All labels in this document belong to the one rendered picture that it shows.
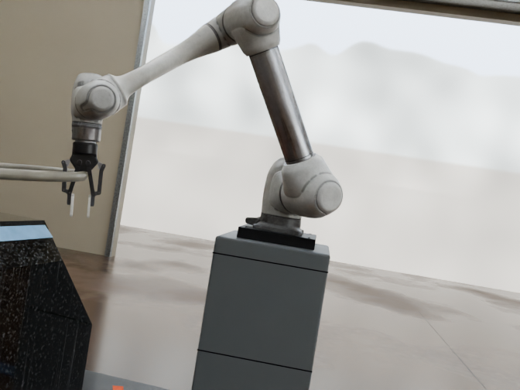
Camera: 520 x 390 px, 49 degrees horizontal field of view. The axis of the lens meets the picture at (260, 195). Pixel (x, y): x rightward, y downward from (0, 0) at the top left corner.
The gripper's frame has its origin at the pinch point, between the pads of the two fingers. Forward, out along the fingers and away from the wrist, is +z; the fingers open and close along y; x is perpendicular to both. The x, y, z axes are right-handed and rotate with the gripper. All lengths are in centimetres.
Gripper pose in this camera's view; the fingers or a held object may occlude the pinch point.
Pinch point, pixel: (80, 206)
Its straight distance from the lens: 186.2
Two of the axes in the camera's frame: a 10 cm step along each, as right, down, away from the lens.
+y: -9.6, -0.8, -2.8
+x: 2.8, 0.7, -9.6
